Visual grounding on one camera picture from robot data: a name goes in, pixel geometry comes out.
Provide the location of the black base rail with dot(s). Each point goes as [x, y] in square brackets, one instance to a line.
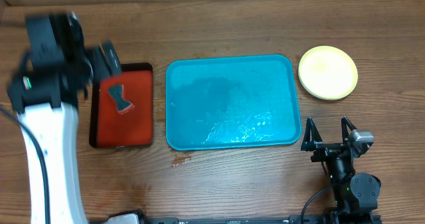
[292, 219]

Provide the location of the blue plastic tray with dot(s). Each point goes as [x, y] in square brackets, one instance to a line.
[231, 102]

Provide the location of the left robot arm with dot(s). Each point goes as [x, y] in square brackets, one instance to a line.
[44, 98]

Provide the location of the green plate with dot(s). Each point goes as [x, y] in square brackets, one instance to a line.
[327, 73]

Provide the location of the red and black tray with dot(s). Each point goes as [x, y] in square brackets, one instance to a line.
[108, 129]

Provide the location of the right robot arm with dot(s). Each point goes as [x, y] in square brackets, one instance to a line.
[356, 194]

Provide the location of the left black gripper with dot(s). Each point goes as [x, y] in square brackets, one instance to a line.
[93, 58]

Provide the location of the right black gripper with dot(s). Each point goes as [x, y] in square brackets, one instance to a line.
[327, 151]

